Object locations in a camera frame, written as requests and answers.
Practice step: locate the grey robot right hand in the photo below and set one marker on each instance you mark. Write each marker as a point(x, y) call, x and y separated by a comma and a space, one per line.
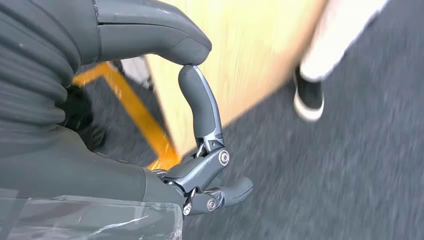
point(139, 30)

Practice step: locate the person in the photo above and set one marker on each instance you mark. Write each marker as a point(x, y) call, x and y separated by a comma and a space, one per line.
point(334, 33)

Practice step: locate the ribbed grey right arm sleeve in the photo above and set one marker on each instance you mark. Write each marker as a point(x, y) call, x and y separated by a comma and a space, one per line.
point(33, 66)

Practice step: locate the pale wooden desk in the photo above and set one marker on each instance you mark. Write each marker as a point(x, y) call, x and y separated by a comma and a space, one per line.
point(251, 56)

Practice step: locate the black shoe white sole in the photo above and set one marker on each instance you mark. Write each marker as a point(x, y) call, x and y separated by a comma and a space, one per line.
point(309, 99)

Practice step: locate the clear plastic film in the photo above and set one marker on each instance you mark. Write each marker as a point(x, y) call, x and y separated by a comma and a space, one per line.
point(82, 218)

